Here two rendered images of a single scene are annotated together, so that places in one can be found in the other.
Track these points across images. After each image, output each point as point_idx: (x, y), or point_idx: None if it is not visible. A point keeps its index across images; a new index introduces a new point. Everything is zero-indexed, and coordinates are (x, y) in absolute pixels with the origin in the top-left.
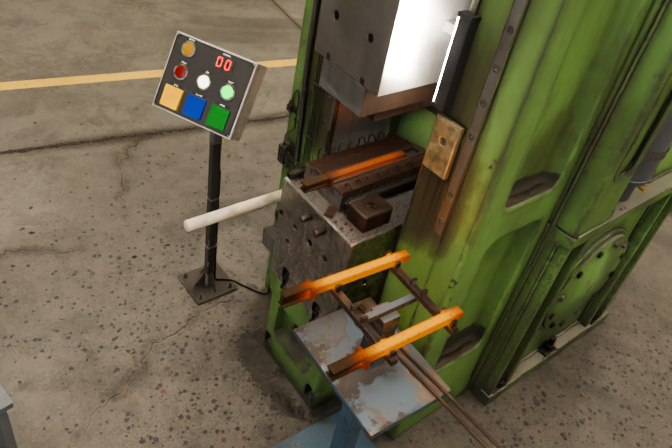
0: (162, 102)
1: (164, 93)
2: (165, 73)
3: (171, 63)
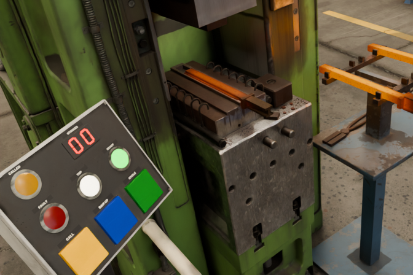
0: (86, 274)
1: (74, 263)
2: (40, 248)
3: (30, 228)
